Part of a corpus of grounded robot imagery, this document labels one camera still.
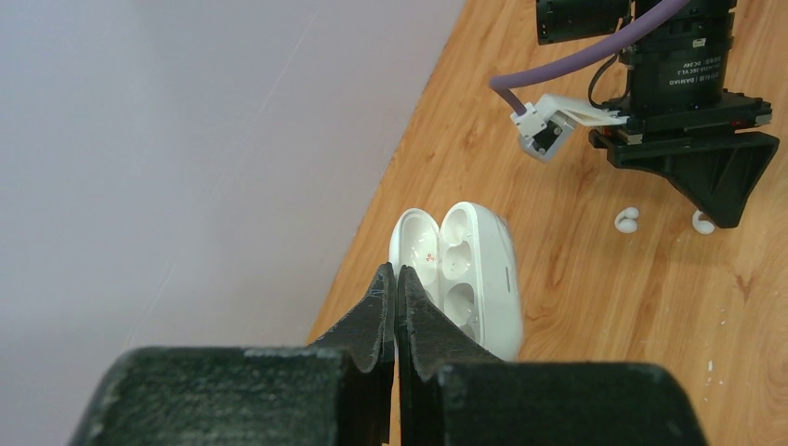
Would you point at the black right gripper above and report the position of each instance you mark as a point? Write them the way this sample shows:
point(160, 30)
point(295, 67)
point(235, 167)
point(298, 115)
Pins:
point(713, 155)

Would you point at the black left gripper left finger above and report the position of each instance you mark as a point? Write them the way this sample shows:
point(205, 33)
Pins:
point(334, 391)

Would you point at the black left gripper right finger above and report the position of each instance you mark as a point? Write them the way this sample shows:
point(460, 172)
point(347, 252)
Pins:
point(455, 392)

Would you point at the white earbud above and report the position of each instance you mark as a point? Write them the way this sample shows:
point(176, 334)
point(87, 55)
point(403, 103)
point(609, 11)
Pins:
point(702, 225)
point(626, 220)

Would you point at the white earbud charging case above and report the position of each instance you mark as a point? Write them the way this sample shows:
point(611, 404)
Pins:
point(468, 267)

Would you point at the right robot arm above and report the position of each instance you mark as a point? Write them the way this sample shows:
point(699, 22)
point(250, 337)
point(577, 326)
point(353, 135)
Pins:
point(679, 66)

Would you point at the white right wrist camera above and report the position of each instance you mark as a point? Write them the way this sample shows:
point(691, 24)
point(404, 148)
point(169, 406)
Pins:
point(545, 127)

